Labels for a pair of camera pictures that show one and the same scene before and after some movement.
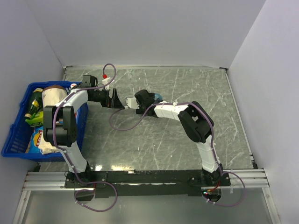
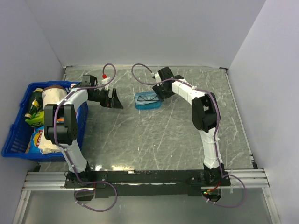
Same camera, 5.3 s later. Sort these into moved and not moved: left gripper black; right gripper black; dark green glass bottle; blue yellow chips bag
Moved: right gripper black
Not moved: dark green glass bottle; blue yellow chips bag; left gripper black
